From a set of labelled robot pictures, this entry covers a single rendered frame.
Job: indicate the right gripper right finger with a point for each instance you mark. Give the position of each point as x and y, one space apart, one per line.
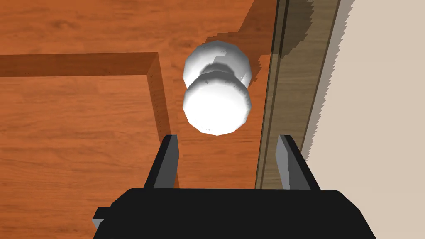
293 166

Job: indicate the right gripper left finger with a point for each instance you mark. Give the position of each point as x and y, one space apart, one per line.
165 165

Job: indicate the white round door knob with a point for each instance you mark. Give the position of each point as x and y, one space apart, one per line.
217 103

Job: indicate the reddish brown wooden door leaf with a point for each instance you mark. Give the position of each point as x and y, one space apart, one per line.
79 132

